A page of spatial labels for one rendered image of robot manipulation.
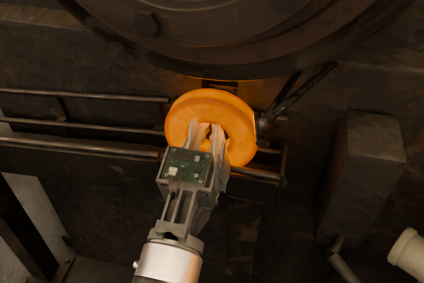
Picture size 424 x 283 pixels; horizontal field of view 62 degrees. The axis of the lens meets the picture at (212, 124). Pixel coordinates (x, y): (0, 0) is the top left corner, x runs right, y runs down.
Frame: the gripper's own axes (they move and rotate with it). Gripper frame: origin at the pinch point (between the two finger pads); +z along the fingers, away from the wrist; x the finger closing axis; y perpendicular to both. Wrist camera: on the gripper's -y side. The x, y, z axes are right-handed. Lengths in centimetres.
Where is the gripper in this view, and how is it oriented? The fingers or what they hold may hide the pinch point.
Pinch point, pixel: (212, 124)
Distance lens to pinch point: 55.8
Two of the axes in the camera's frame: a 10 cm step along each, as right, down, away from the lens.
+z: 2.3, -8.3, 5.1
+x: -9.7, -1.6, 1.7
